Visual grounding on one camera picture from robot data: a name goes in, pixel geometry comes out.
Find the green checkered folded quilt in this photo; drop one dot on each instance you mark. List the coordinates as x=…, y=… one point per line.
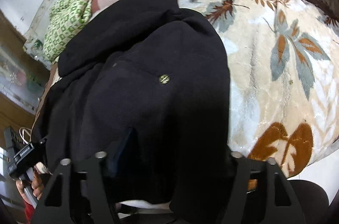
x=66, y=19

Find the black coat with fur collar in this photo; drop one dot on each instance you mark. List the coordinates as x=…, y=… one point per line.
x=156, y=74

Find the glass door panel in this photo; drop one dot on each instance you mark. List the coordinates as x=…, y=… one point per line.
x=21, y=82

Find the red sleeve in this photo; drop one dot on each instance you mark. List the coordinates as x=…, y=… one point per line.
x=29, y=211

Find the person's left hand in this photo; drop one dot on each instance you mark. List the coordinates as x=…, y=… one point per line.
x=41, y=176

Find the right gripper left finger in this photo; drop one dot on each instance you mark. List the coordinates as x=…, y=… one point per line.
x=76, y=194

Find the leaf-patterned plush blanket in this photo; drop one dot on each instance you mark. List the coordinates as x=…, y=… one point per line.
x=283, y=62

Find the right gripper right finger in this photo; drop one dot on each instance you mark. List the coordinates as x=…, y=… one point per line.
x=261, y=194

